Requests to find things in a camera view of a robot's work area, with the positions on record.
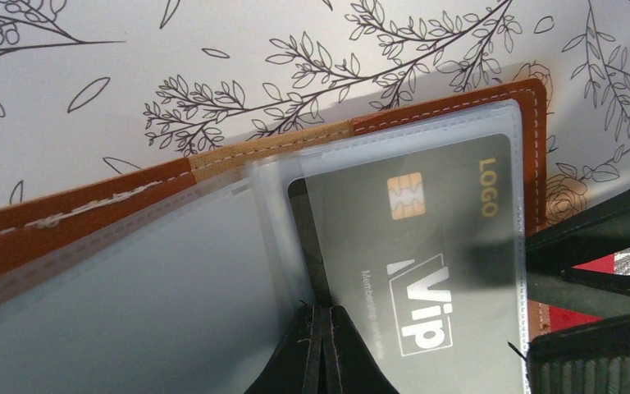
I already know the brown leather card holder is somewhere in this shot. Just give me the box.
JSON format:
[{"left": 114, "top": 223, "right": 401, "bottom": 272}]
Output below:
[{"left": 0, "top": 80, "right": 547, "bottom": 393}]

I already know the black VIP card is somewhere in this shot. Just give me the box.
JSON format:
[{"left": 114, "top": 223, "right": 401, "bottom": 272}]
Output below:
[{"left": 287, "top": 134, "right": 523, "bottom": 393}]

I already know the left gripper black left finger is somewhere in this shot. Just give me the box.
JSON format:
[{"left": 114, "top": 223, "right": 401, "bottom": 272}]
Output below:
[{"left": 246, "top": 305, "right": 323, "bottom": 393}]

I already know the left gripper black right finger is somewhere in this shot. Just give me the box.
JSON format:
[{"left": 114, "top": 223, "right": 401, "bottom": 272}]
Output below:
[{"left": 322, "top": 306, "right": 398, "bottom": 393}]

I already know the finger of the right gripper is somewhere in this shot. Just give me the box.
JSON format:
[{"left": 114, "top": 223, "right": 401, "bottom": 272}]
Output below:
[
  {"left": 526, "top": 189, "right": 630, "bottom": 318},
  {"left": 527, "top": 314, "right": 630, "bottom": 394}
]

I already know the red card near holder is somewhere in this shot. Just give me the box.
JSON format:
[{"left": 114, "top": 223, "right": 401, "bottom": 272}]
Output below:
[{"left": 544, "top": 254, "right": 615, "bottom": 332}]

